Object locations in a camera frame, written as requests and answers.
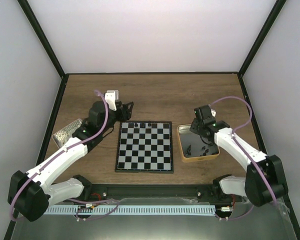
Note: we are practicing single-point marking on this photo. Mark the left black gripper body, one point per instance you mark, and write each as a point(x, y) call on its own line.
point(120, 118)

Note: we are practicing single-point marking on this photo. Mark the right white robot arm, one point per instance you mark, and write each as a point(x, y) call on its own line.
point(264, 180)

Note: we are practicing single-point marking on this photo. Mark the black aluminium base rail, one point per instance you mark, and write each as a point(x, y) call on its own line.
point(203, 192)

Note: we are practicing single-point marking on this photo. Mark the yellow tin of black pieces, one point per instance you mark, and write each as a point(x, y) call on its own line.
point(193, 147)

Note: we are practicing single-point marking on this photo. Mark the pink tin of white pieces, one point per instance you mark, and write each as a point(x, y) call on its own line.
point(62, 136)

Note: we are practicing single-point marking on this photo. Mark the black cage frame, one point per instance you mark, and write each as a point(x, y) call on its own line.
point(270, 20)

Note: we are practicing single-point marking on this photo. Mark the light blue slotted cable duct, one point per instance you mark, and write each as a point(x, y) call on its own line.
point(134, 210)

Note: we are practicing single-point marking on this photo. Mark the black and white chessboard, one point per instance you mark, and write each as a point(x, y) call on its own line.
point(148, 149)

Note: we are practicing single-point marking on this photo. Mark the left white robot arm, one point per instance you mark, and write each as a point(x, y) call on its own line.
point(32, 192)

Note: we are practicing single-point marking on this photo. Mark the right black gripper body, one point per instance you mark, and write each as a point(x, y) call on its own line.
point(196, 129)

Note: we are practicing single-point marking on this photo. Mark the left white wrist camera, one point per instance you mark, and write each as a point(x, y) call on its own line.
point(111, 96)

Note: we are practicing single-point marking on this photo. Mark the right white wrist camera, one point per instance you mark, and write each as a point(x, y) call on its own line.
point(213, 112)

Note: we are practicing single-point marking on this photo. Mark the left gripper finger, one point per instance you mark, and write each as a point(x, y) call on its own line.
point(128, 107)
point(126, 116)

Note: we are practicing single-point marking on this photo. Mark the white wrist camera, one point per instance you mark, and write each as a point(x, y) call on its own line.
point(213, 112)
point(111, 96)

